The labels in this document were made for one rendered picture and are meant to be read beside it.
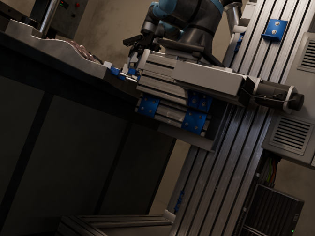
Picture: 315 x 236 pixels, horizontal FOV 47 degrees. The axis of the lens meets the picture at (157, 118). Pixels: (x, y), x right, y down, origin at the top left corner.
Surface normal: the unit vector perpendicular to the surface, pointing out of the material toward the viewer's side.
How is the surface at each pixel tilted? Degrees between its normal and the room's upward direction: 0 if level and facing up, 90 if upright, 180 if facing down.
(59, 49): 90
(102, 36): 90
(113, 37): 90
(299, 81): 90
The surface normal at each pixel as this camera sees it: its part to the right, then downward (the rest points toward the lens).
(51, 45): -0.16, -0.08
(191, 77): -0.52, -0.22
